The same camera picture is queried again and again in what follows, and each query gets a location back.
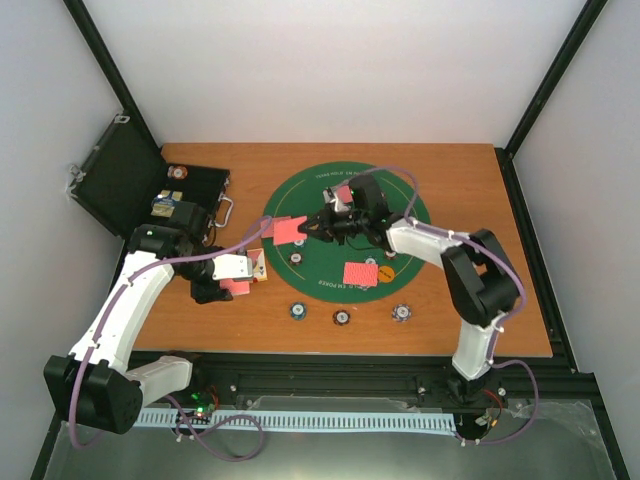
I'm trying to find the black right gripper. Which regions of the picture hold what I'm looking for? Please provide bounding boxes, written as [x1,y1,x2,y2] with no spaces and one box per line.
[297,204,367,247]

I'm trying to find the red card seat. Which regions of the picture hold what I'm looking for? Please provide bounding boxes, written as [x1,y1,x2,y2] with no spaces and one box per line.
[336,185,353,204]
[273,216,307,246]

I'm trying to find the blue 50 chip stack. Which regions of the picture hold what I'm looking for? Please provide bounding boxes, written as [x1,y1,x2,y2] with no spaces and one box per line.
[289,302,307,321]

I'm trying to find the purple white chip stack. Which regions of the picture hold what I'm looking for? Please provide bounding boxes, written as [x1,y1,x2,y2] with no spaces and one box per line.
[391,304,412,323]

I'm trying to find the brown 100 chip stack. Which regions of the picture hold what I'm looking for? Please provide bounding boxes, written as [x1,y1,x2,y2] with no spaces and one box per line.
[333,309,351,326]

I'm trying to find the red playing card deck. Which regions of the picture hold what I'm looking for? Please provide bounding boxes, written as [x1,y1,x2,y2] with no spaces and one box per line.
[220,279,252,297]

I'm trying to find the orange big blind button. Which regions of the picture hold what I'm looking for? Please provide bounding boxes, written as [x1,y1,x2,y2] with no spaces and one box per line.
[378,265,396,284]

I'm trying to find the single red playing card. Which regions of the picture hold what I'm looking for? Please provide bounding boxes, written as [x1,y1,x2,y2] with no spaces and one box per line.
[260,216,291,238]

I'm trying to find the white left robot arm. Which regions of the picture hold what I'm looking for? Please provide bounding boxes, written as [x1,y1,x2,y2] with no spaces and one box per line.
[44,201,253,434]

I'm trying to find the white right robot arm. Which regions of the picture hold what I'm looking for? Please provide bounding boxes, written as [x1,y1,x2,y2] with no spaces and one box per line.
[298,170,527,403]

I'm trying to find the round green poker mat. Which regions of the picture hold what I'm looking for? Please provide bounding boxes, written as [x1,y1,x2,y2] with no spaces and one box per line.
[262,161,425,304]

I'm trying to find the yellow playing card box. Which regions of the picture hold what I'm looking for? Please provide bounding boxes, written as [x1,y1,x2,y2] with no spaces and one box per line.
[247,248,268,283]

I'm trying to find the blue chips in case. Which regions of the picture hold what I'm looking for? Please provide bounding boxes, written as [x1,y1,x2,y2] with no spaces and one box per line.
[151,190,183,218]

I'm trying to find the brown chips in case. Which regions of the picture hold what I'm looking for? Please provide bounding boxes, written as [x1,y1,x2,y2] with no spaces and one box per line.
[167,165,188,180]

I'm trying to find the black poker chip case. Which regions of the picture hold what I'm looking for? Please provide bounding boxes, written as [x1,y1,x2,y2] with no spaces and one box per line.
[67,111,231,240]

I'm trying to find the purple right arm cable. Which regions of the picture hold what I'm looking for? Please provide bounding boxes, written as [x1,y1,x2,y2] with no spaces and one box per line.
[329,165,540,447]

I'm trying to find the silver case handle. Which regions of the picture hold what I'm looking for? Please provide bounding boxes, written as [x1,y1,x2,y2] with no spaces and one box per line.
[214,194,234,228]

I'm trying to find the light blue cable duct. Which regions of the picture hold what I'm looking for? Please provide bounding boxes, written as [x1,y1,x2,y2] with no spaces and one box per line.
[134,407,456,436]

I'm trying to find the black aluminium frame rail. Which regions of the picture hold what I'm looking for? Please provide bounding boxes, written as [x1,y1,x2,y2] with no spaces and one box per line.
[178,353,603,412]

